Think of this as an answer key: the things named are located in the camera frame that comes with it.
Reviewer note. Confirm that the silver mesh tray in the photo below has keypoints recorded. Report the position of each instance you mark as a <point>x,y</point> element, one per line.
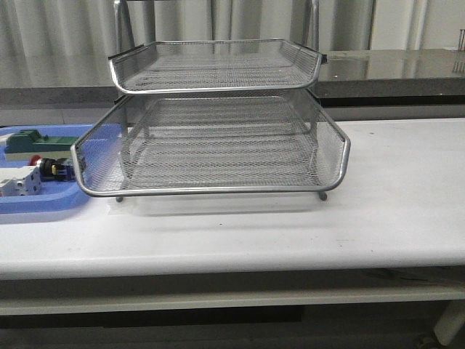
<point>212,66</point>
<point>264,141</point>

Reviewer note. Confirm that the red emergency stop button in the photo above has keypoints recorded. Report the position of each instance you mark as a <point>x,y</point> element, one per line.
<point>61,169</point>

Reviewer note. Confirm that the silver mesh top tray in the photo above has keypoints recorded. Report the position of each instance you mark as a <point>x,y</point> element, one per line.
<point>212,66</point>

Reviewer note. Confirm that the blue plastic tray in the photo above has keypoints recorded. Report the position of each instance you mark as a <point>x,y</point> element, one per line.
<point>54,195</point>

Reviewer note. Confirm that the green terminal block module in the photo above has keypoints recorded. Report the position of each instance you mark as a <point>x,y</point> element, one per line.
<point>22,145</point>

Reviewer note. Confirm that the white circuit breaker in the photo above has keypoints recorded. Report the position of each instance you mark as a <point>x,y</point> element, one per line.
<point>20,181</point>

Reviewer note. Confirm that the dark granite counter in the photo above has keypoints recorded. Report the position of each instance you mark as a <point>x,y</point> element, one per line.
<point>349,78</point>

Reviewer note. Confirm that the white table leg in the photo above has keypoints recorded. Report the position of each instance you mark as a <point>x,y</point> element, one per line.
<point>450,322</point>

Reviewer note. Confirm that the grey metal rack frame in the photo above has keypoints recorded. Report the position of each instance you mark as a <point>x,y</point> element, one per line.
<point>124,32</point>

